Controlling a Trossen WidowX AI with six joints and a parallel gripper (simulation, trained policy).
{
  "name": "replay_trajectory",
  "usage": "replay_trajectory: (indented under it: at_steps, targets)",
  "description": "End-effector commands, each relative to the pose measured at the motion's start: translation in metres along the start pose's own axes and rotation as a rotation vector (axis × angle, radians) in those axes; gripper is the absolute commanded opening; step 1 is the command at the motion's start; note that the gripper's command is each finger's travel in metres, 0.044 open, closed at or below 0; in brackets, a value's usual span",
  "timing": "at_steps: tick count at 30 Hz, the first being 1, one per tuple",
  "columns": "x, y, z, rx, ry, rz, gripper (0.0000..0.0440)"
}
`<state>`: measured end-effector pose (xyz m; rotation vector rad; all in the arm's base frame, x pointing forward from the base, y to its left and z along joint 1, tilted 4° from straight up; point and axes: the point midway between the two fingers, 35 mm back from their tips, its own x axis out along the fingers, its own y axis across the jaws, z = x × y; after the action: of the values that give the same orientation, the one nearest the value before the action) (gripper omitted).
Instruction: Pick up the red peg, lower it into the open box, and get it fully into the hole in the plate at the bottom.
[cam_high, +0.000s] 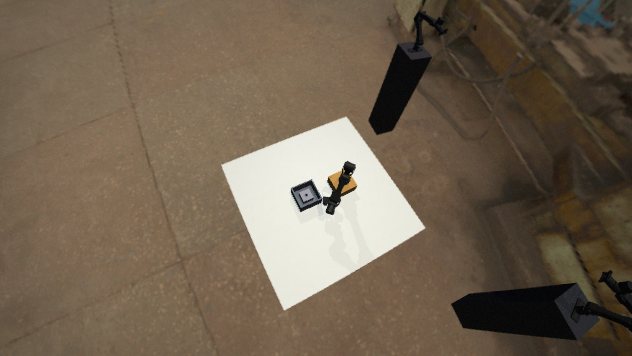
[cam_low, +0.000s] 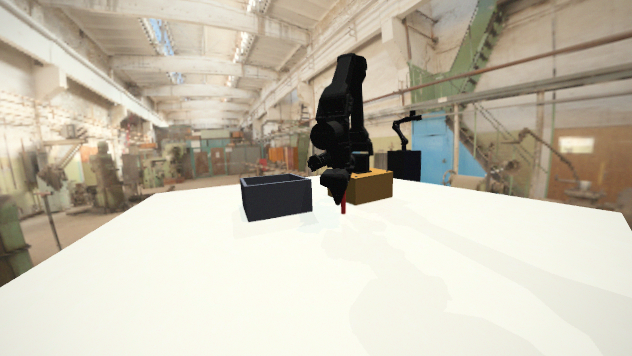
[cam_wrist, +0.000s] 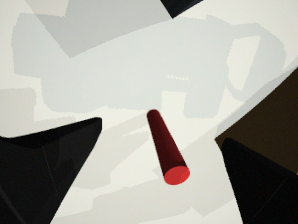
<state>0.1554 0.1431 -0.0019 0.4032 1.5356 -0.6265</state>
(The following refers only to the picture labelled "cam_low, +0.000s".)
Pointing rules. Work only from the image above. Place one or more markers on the red peg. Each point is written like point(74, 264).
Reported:
point(343, 205)

